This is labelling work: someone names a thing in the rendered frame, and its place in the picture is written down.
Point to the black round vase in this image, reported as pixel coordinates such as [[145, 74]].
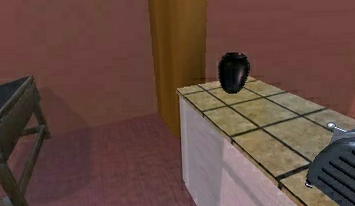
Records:
[[233, 72]]

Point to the dark grey ribbed toaster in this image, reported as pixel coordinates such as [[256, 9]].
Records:
[[347, 168]]

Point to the white tiled kitchen counter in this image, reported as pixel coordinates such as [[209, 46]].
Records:
[[240, 135]]

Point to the brown wooden door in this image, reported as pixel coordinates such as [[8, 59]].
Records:
[[180, 57]]

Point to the dark wooden table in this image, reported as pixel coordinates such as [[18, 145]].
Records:
[[10, 131]]

